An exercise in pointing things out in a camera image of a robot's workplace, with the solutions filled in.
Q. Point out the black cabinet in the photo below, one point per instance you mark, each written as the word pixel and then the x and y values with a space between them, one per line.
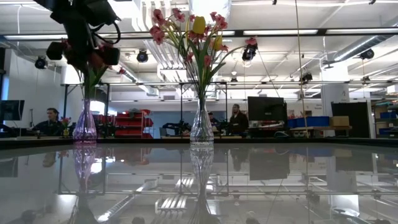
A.
pixel 349 119

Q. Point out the white glossy table sheet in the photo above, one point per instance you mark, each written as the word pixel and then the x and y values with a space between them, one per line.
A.
pixel 280 202

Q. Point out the brown cardboard box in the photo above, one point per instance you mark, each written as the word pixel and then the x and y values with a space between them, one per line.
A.
pixel 339 121

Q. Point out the blue storage bins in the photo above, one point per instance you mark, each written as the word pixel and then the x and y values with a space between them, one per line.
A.
pixel 308 121

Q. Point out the wooden background table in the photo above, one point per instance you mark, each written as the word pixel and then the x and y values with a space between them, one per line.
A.
pixel 320 127

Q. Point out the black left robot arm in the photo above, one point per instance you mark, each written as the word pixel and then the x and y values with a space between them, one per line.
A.
pixel 71 9

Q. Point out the silver ventilation duct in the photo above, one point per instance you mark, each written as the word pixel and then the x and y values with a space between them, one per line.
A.
pixel 357 49

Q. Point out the shelf with blue bins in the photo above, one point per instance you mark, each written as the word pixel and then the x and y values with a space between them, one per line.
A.
pixel 387 115

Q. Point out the purple glass vase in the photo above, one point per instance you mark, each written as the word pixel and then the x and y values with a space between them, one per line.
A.
pixel 85 127

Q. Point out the person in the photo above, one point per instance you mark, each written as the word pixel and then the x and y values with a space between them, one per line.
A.
pixel 238 119
pixel 51 123
pixel 213 118

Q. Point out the black background robot arm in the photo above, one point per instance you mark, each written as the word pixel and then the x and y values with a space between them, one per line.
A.
pixel 177 127

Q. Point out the black metal table frame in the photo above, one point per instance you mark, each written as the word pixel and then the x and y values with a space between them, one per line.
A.
pixel 280 141

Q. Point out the red storage bin shelf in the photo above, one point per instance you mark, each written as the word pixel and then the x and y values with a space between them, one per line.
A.
pixel 132 124

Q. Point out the pink artificial flower spray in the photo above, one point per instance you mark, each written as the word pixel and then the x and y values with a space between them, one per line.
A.
pixel 158 34
pixel 219 20

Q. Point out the black background rig frame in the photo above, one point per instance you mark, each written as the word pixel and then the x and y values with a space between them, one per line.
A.
pixel 181 105

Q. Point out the black ceiling-hung camera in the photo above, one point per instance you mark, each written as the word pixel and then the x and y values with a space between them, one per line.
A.
pixel 40 63
pixel 367 53
pixel 142 56
pixel 306 77
pixel 248 53

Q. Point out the red artificial flower spray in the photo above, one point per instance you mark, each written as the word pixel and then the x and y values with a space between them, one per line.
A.
pixel 94 60

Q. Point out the small background flower vase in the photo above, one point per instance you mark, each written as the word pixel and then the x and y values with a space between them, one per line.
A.
pixel 65 123

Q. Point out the black computer monitor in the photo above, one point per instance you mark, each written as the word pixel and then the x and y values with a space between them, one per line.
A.
pixel 11 110
pixel 267 109

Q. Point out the ceiling light strip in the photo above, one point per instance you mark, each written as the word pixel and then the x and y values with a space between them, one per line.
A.
pixel 34 37
pixel 360 31
pixel 280 32

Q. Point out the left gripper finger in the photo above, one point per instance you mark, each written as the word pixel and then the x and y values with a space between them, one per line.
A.
pixel 55 51
pixel 111 56

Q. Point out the clear glass vase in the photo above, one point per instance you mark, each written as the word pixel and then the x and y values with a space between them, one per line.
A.
pixel 202 127

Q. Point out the yellow artificial tulip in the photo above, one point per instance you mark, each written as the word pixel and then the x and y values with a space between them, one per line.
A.
pixel 217 43
pixel 199 25

